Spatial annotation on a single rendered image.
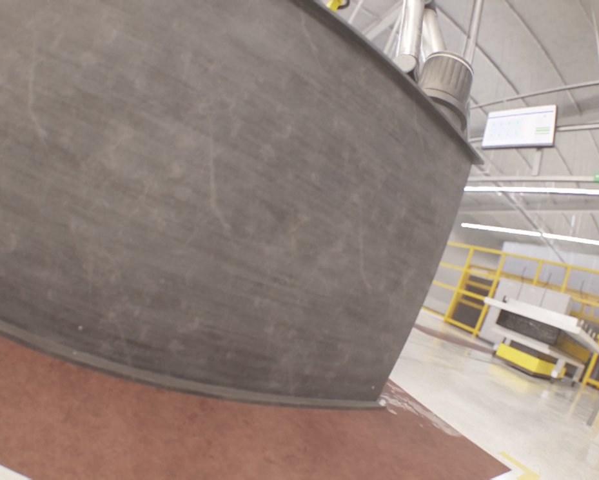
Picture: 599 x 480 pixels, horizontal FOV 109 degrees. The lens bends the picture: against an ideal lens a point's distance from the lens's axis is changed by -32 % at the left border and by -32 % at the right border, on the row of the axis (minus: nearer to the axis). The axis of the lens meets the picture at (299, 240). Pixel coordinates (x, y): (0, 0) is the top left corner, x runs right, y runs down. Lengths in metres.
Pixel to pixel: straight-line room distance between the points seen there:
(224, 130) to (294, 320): 0.44
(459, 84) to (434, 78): 0.09
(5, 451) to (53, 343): 0.29
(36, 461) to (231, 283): 0.48
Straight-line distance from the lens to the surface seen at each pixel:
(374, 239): 0.80
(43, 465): 0.48
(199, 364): 0.70
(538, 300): 9.53
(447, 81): 1.16
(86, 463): 0.49
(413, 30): 1.52
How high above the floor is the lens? 0.38
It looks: 2 degrees up
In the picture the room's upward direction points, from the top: 23 degrees clockwise
